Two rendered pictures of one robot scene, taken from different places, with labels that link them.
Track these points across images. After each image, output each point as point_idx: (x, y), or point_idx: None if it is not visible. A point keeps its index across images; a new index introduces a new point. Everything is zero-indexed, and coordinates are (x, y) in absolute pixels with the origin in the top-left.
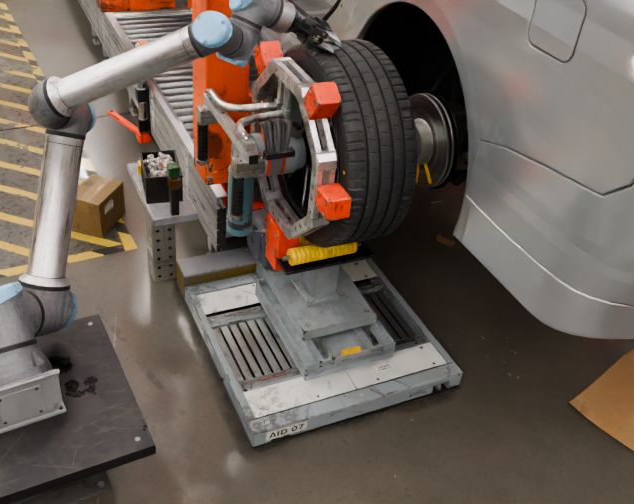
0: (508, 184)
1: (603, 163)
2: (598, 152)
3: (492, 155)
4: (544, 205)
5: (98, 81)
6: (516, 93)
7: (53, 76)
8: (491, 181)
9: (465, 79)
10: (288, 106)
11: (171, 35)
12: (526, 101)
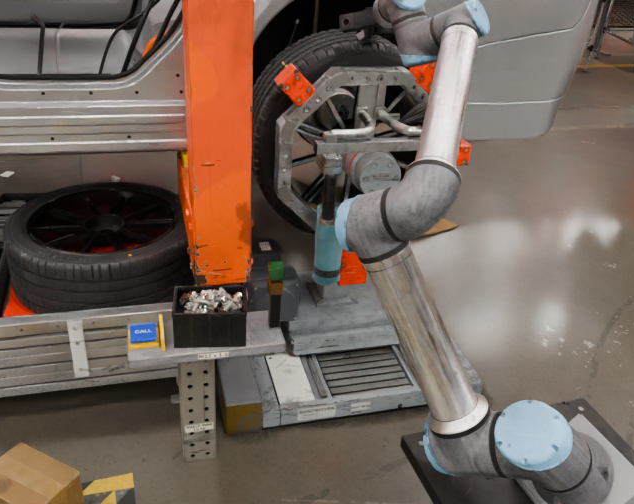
0: (495, 67)
1: (571, 8)
2: (567, 4)
3: (475, 56)
4: (530, 61)
5: (462, 126)
6: (492, 0)
7: (426, 158)
8: (478, 75)
9: (434, 14)
10: (384, 102)
11: (464, 41)
12: (503, 1)
